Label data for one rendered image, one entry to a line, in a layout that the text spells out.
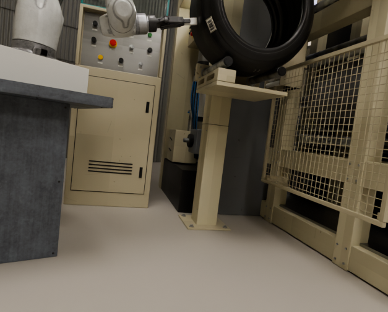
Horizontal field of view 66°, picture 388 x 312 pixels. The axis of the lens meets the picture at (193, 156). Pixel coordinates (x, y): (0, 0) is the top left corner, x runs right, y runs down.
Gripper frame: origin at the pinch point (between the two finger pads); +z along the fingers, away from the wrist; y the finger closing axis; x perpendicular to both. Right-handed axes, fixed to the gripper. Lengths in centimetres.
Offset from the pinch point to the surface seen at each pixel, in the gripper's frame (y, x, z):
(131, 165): 61, 72, -35
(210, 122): 25, 49, 13
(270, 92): -12, 38, 32
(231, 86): -11.7, 33.0, 12.7
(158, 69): 66, 10, -7
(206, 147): 25, 64, 8
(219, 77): -11.7, 28.6, 7.2
